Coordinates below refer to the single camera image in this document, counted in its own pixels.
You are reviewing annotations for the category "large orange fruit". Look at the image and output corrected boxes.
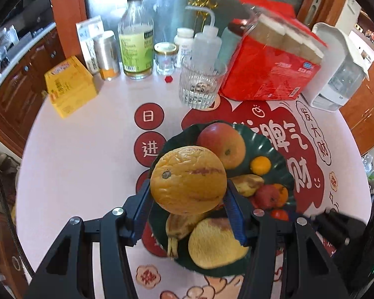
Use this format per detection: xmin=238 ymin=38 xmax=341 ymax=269
xmin=150 ymin=146 xmax=228 ymax=215

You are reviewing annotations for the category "red paper roll package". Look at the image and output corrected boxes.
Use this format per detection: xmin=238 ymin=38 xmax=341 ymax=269
xmin=218 ymin=0 xmax=328 ymax=102

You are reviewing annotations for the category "silver can with orange base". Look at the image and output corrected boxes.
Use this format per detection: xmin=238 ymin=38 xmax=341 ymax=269
xmin=93 ymin=30 xmax=121 ymax=81

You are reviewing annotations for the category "small glass jar gold lid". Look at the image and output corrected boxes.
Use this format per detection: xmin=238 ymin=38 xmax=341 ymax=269
xmin=154 ymin=42 xmax=178 ymax=75

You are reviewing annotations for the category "yellow box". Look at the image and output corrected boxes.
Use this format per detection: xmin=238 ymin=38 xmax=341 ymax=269
xmin=44 ymin=55 xmax=98 ymax=119

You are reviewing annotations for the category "wooden side cabinet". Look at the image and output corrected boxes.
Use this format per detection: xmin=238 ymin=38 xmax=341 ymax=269
xmin=340 ymin=65 xmax=374 ymax=157

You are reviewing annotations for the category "small orange tangerine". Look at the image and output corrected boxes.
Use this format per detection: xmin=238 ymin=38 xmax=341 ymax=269
xmin=250 ymin=156 xmax=272 ymax=176

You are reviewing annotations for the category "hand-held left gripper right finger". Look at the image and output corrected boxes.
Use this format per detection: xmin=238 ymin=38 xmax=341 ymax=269
xmin=225 ymin=181 xmax=351 ymax=299

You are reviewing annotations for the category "white pill bottle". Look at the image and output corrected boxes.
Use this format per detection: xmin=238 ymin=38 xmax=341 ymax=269
xmin=174 ymin=27 xmax=195 ymax=69

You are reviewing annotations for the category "silver door handle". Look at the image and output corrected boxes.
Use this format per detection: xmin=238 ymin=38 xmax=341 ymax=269
xmin=308 ymin=0 xmax=322 ymax=17

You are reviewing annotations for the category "glass bottle with green label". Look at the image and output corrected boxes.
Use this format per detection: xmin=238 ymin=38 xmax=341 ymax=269
xmin=117 ymin=0 xmax=154 ymax=80

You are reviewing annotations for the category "wooden kitchen cabinet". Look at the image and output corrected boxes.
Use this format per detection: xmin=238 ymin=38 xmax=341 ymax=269
xmin=0 ymin=22 xmax=67 ymax=160

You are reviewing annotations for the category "ribbed glass cup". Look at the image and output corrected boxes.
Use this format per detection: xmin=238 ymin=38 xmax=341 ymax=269
xmin=179 ymin=55 xmax=228 ymax=110

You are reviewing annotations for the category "spotted yellow banana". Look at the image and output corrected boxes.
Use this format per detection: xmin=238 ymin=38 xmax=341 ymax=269
xmin=166 ymin=174 xmax=265 ymax=259

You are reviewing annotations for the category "pale green bottle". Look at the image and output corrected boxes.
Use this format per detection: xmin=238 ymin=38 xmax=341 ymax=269
xmin=216 ymin=19 xmax=247 ymax=70

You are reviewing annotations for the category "white carton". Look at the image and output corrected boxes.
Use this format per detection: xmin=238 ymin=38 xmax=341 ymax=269
xmin=76 ymin=15 xmax=105 ymax=75

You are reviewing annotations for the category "clear squeeze wash bottle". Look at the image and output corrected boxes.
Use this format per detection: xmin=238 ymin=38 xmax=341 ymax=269
xmin=185 ymin=5 xmax=220 ymax=70

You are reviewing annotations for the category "white countertop appliance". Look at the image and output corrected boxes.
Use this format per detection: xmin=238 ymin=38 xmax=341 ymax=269
xmin=301 ymin=22 xmax=370 ymax=112

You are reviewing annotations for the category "red apple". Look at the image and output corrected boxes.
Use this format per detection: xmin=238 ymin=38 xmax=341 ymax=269
xmin=196 ymin=122 xmax=246 ymax=170

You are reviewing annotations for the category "frosted glass door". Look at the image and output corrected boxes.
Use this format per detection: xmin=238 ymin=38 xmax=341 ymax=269
xmin=84 ymin=0 xmax=306 ymax=48

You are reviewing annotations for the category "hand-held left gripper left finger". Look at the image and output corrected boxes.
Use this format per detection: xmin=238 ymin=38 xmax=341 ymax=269
xmin=25 ymin=181 xmax=156 ymax=299

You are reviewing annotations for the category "dark green scalloped plate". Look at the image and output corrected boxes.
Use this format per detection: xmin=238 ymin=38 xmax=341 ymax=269
xmin=148 ymin=121 xmax=297 ymax=278

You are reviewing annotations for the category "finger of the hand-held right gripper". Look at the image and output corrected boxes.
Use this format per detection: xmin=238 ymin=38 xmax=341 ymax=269
xmin=312 ymin=209 xmax=352 ymax=248

